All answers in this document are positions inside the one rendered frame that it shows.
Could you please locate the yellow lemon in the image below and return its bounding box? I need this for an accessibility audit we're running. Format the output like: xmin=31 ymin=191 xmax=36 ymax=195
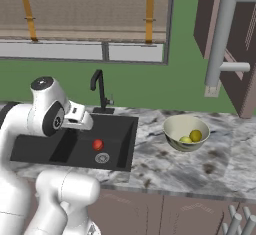
xmin=179 ymin=135 xmax=193 ymax=144
xmin=188 ymin=129 xmax=203 ymax=143

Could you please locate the grey framed window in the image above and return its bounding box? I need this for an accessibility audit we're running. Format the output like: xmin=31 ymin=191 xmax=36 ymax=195
xmin=0 ymin=0 xmax=177 ymax=66

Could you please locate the dark brown cabinet door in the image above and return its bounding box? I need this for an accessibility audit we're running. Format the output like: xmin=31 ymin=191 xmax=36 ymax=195
xmin=193 ymin=0 xmax=256 ymax=120

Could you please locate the cream patterned bowl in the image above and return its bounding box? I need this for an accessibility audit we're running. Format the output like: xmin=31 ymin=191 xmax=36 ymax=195
xmin=162 ymin=114 xmax=211 ymax=153

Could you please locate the grey bar base cabinet handle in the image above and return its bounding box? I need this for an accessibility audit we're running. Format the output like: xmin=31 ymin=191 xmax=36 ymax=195
xmin=219 ymin=203 xmax=256 ymax=235

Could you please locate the brown base cabinet door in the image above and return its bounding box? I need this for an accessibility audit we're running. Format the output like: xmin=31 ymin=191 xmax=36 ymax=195
xmin=161 ymin=193 xmax=256 ymax=235
xmin=87 ymin=188 xmax=165 ymax=235

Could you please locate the black sink tap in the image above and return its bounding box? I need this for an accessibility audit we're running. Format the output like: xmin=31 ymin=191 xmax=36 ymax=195
xmin=89 ymin=68 xmax=116 ymax=115

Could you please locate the beige window blind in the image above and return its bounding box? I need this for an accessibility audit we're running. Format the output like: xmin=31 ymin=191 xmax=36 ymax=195
xmin=0 ymin=0 xmax=172 ymax=43

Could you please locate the yellow blind strap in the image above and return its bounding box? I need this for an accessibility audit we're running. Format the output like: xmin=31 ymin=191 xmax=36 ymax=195
xmin=17 ymin=0 xmax=39 ymax=43
xmin=143 ymin=0 xmax=156 ymax=44

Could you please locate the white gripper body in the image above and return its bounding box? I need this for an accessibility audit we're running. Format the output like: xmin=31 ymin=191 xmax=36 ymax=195
xmin=62 ymin=111 xmax=95 ymax=132

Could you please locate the black kitchen sink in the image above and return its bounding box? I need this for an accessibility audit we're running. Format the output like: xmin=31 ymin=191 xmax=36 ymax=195
xmin=9 ymin=109 xmax=140 ymax=173

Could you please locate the red onion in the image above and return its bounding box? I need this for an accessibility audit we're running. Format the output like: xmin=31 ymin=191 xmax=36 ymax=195
xmin=92 ymin=138 xmax=105 ymax=152

